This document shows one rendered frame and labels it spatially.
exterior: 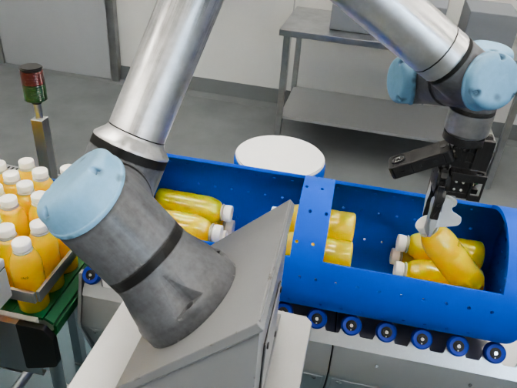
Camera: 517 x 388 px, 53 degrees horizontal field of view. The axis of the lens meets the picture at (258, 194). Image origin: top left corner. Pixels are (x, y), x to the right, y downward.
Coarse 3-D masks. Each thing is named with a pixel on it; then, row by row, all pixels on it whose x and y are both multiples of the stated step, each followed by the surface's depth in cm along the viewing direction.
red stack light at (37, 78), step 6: (24, 72) 145; (36, 72) 146; (42, 72) 148; (24, 78) 146; (30, 78) 146; (36, 78) 147; (42, 78) 149; (24, 84) 147; (30, 84) 147; (36, 84) 148; (42, 84) 149
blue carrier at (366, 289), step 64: (192, 192) 131; (256, 192) 128; (320, 192) 106; (384, 192) 116; (320, 256) 101; (384, 256) 126; (512, 256) 97; (384, 320) 109; (448, 320) 102; (512, 320) 98
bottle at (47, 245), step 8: (48, 232) 117; (32, 240) 115; (40, 240) 115; (48, 240) 116; (56, 240) 118; (40, 248) 115; (48, 248) 116; (56, 248) 118; (48, 256) 117; (56, 256) 119; (48, 264) 118; (56, 264) 120; (48, 272) 119; (64, 280) 125; (56, 288) 123
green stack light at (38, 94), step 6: (24, 90) 148; (30, 90) 148; (36, 90) 148; (42, 90) 150; (24, 96) 150; (30, 96) 149; (36, 96) 149; (42, 96) 150; (30, 102) 150; (36, 102) 150
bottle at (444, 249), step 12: (444, 228) 101; (432, 240) 100; (444, 240) 100; (456, 240) 101; (432, 252) 101; (444, 252) 100; (456, 252) 101; (444, 264) 102; (456, 264) 101; (468, 264) 102; (444, 276) 105; (456, 276) 103; (468, 276) 102; (480, 276) 104
